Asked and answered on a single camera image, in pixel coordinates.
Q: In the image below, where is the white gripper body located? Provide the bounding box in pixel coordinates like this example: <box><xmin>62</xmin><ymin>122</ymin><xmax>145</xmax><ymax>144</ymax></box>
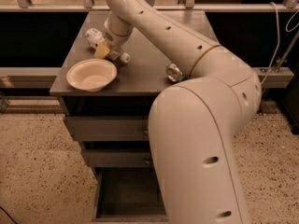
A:
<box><xmin>104</xmin><ymin>17</ymin><xmax>134</xmax><ymax>60</ymax></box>

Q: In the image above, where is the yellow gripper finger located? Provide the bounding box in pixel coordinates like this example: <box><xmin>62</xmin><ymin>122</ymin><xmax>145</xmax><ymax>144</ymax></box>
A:
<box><xmin>94</xmin><ymin>41</ymin><xmax>110</xmax><ymax>59</ymax></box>

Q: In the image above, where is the clear plastic water bottle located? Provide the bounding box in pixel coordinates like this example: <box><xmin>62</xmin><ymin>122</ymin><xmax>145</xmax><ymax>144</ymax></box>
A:
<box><xmin>85</xmin><ymin>28</ymin><xmax>131</xmax><ymax>66</ymax></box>

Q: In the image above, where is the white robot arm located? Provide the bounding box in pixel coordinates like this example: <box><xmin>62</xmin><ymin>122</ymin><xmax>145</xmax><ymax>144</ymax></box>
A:
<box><xmin>104</xmin><ymin>0</ymin><xmax>262</xmax><ymax>224</ymax></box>

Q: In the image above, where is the grey drawer cabinet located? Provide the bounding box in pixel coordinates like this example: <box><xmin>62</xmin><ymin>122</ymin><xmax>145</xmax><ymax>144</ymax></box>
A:
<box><xmin>50</xmin><ymin>9</ymin><xmax>219</xmax><ymax>224</ymax></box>

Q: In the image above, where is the grey top drawer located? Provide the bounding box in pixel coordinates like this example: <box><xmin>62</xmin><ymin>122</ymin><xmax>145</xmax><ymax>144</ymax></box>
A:
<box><xmin>64</xmin><ymin>117</ymin><xmax>148</xmax><ymax>142</ymax></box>

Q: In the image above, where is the grey middle drawer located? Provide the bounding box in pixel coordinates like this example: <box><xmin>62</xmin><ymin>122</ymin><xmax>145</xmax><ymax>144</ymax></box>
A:
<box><xmin>81</xmin><ymin>149</ymin><xmax>152</xmax><ymax>167</ymax></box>

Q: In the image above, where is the grey open bottom drawer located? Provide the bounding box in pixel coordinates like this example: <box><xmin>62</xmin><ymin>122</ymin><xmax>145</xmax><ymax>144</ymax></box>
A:
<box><xmin>91</xmin><ymin>167</ymin><xmax>168</xmax><ymax>224</ymax></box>

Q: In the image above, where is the white paper bowl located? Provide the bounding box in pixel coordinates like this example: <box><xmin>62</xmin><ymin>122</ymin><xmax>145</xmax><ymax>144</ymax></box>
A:
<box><xmin>66</xmin><ymin>59</ymin><xmax>117</xmax><ymax>91</ymax></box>

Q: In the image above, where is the green soda can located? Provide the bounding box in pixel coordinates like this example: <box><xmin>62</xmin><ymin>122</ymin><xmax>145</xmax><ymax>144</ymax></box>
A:
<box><xmin>166</xmin><ymin>63</ymin><xmax>185</xmax><ymax>82</ymax></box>

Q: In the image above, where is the white cable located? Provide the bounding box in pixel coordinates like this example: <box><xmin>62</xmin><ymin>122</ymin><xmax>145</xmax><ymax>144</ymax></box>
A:
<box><xmin>260</xmin><ymin>2</ymin><xmax>299</xmax><ymax>86</ymax></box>

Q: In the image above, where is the metal railing frame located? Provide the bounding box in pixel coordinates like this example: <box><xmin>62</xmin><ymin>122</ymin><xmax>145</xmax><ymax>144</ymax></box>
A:
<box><xmin>0</xmin><ymin>0</ymin><xmax>299</xmax><ymax>91</ymax></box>

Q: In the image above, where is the black floor cable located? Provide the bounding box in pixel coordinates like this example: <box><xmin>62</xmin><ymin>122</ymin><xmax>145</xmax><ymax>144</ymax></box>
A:
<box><xmin>0</xmin><ymin>205</ymin><xmax>19</xmax><ymax>224</ymax></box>

